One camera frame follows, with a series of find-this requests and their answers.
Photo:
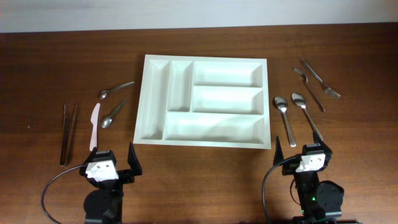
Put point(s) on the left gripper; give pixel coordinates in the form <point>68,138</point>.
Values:
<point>135,165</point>

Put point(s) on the metal tongs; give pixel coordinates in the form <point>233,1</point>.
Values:
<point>68,131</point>

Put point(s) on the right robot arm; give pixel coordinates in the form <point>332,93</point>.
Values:
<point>320,201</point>

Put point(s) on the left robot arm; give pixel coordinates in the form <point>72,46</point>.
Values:
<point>105,203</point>

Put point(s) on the small teaspoon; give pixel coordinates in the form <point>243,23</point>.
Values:
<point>107,120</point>
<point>104,93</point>

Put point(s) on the metal fork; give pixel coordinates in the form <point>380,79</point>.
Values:
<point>325,87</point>
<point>305,82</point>

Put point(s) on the white plastic cutlery tray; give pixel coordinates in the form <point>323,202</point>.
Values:
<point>204,101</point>

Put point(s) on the large metal spoon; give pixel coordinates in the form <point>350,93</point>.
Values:
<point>300,101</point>
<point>282,106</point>

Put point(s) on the pink plastic knife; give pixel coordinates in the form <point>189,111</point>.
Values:
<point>94,122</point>

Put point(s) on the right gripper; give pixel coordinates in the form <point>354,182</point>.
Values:
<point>290,166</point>

